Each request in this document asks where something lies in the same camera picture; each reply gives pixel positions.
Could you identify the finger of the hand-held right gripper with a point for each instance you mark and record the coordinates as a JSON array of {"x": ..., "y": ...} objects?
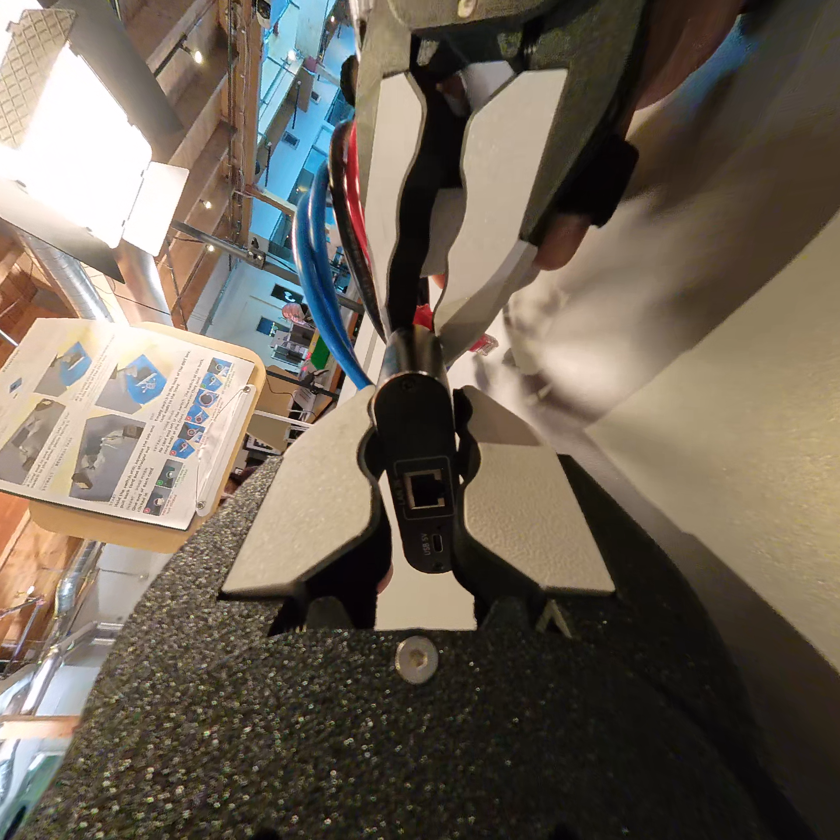
[
  {"x": 387, "y": 164},
  {"x": 499, "y": 164}
]

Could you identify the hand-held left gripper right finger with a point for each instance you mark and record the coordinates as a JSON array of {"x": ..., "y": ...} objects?
[{"x": 531, "y": 518}]

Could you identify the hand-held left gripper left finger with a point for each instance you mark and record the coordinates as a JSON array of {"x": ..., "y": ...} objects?
[{"x": 308, "y": 518}]

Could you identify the black network switch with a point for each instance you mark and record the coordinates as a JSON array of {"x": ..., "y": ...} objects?
[{"x": 420, "y": 407}]

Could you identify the person's right hand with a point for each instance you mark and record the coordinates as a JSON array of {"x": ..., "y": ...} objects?
[{"x": 663, "y": 59}]

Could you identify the green plastic bin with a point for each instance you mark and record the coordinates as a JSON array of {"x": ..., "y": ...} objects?
[{"x": 321, "y": 351}]

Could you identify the studio light panel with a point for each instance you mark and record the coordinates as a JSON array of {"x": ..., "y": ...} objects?
[{"x": 65, "y": 131}]

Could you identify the metal ventilation duct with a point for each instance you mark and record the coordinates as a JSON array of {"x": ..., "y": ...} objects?
[{"x": 79, "y": 282}]

